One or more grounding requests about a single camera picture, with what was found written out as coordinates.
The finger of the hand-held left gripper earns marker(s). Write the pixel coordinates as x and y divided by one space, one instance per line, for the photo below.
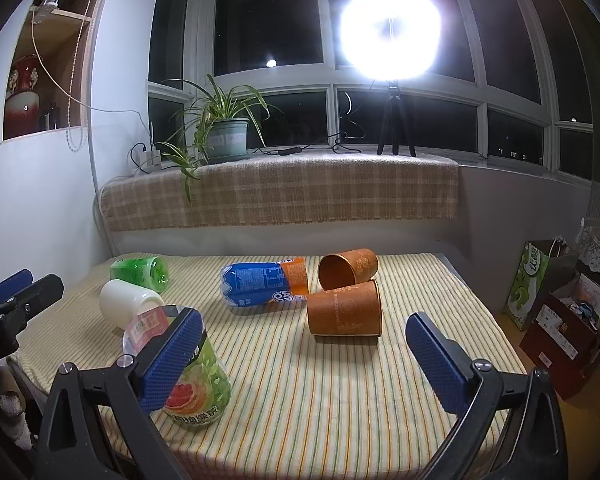
32 294
11 281

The wooden wall shelf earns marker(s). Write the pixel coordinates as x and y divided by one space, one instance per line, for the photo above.
65 15

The plaid beige cloth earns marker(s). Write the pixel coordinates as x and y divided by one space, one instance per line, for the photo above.
305 190

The red cardboard box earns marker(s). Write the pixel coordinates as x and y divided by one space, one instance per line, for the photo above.
560 345

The striped tablecloth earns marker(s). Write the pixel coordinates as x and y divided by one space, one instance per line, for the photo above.
300 385

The white power strip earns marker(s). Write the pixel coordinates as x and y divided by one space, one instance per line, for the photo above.
147 157

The potted spider plant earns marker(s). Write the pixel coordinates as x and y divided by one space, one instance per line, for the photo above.
225 135

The red ceramic vase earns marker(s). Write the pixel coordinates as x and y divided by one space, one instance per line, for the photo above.
22 102

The green plastic bottle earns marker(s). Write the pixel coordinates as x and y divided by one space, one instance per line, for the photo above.
137 270

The white plastic bottle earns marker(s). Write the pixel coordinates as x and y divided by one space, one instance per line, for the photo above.
125 302

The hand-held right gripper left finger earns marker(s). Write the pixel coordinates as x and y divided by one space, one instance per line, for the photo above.
172 360

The black tripod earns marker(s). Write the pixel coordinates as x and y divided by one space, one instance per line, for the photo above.
395 115

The green paper bag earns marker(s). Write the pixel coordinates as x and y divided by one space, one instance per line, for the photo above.
530 285

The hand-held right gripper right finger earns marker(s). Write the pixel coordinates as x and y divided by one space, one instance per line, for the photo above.
437 365

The grapefruit label tea bottle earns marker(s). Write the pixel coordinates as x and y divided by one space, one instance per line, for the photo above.
207 380

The orange paper cup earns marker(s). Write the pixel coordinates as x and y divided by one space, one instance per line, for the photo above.
352 267
347 312

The blue orange snack packet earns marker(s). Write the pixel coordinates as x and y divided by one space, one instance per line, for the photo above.
260 285

